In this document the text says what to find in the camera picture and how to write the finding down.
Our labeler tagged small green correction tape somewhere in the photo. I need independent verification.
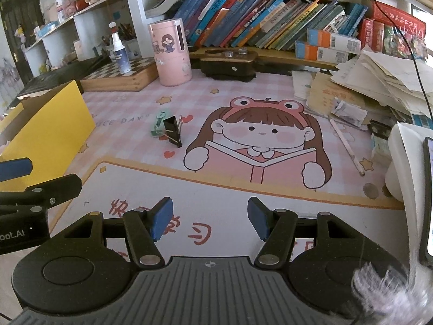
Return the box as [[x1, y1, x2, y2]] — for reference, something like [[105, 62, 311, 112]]
[[150, 110, 170, 138]]

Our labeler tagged brown paper envelope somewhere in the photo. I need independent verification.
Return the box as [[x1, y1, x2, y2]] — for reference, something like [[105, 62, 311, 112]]
[[306, 73, 366, 117]]

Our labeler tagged dark wooden door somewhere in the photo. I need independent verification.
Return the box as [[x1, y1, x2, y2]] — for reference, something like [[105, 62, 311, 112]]
[[0, 0, 44, 61]]

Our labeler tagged stack of white papers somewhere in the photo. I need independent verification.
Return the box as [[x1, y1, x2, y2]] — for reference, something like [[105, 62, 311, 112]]
[[293, 49, 433, 126]]

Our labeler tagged pink cartoon desk mat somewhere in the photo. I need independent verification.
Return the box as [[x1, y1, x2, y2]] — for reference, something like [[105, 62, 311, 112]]
[[47, 69, 420, 265]]

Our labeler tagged light blue tissue pack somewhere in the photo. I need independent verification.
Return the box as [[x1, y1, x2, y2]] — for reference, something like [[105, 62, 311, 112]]
[[35, 21, 60, 38]]

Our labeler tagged black binder clip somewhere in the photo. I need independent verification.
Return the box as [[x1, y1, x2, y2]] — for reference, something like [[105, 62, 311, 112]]
[[162, 114, 186, 148]]

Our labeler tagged thick white book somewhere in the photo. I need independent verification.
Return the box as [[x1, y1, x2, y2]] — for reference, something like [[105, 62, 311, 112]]
[[145, 0, 190, 17]]

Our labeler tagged white pen cup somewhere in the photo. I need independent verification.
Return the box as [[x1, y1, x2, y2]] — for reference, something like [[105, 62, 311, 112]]
[[120, 24, 141, 58], [101, 35, 114, 58]]

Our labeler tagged black wooden radio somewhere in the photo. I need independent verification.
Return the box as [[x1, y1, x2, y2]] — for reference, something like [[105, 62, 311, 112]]
[[199, 48, 258, 82]]

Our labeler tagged white crumpled packet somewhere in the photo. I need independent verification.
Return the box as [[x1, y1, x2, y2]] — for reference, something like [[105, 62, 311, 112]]
[[330, 97, 368, 128]]

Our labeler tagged white pencil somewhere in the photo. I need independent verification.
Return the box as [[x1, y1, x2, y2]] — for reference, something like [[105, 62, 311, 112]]
[[329, 118, 366, 177]]

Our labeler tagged row of colourful books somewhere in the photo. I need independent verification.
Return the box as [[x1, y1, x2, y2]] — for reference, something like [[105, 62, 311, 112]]
[[176, 0, 369, 51]]

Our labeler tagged wooden chessboard box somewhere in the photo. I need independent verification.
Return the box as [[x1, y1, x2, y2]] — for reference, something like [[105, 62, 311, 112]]
[[79, 57, 159, 92]]

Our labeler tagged black keyboard piano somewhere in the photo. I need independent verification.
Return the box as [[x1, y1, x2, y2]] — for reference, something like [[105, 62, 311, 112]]
[[17, 56, 112, 100]]

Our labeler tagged white bottle blue label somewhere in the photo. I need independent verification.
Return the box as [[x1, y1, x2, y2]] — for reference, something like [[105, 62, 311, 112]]
[[55, 0, 67, 24]]

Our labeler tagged black smartphone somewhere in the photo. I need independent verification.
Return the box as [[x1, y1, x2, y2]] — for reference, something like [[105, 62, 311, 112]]
[[419, 137, 433, 266]]

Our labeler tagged yellow cardboard box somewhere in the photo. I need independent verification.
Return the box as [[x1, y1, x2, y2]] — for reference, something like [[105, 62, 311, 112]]
[[0, 80, 96, 193]]

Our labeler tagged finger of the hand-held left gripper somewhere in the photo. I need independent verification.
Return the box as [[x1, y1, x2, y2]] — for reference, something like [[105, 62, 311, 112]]
[[0, 158, 34, 183], [0, 174, 83, 216]]

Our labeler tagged white fluffy fur trim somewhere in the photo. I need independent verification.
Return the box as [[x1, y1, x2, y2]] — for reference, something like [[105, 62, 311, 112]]
[[352, 254, 433, 325]]

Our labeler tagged small black object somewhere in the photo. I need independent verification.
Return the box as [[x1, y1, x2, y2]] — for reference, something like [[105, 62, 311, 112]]
[[367, 119, 393, 139]]

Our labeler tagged black cable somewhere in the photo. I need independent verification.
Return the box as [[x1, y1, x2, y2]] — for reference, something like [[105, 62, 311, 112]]
[[367, 0, 433, 119]]

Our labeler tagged red printed book box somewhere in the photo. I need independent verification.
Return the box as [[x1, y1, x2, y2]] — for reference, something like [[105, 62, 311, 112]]
[[359, 0, 427, 60]]

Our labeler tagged white shelf unit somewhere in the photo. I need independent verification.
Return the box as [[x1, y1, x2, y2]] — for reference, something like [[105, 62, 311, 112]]
[[24, 0, 433, 72]]

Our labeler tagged pink cylindrical humidifier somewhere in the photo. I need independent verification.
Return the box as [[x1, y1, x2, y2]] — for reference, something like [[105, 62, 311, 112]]
[[149, 18, 192, 87]]

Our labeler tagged orange and white carton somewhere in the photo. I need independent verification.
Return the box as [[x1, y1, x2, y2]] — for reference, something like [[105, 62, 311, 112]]
[[307, 29, 362, 53], [295, 40, 352, 61]]

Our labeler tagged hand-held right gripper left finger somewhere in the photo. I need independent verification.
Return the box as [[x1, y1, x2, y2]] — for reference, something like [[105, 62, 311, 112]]
[[41, 197, 174, 268]]

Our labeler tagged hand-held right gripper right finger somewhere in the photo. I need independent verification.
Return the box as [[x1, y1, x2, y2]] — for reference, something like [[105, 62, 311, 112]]
[[248, 197, 381, 268]]

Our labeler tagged white tilted stand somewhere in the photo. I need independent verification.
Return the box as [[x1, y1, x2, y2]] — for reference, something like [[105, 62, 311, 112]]
[[386, 122, 433, 265]]

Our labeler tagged white spray bottle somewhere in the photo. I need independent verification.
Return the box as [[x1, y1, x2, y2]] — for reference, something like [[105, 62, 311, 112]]
[[108, 22, 132, 74]]

